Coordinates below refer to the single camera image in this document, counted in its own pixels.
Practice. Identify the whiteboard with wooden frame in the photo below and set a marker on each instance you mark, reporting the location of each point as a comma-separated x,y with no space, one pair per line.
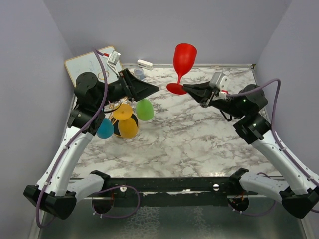
88,63

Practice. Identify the blue wine glass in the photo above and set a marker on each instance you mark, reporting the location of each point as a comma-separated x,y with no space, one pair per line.
105,130

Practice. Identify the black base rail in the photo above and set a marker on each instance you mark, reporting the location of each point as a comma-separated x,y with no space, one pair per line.
169,191

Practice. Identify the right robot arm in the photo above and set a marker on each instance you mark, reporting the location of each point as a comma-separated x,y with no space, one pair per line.
299,191

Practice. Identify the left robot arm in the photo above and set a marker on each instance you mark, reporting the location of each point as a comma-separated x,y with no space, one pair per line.
53,193

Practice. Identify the green wine glass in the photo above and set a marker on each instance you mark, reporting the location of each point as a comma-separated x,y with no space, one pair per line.
144,110

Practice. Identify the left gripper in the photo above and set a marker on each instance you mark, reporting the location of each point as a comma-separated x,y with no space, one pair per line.
135,88

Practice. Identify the white whiteboard eraser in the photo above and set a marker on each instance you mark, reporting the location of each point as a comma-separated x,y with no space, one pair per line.
144,64

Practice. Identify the gold wire glass rack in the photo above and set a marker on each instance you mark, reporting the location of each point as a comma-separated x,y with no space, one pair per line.
114,107

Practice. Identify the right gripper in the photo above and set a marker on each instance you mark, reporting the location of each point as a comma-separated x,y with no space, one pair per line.
208,92

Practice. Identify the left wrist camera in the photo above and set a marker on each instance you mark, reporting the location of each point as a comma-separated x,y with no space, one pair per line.
113,58

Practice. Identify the orange wine glass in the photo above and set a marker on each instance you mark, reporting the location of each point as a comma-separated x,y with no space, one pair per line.
126,124

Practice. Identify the red wine glass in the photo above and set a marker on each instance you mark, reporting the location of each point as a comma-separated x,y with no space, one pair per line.
183,61

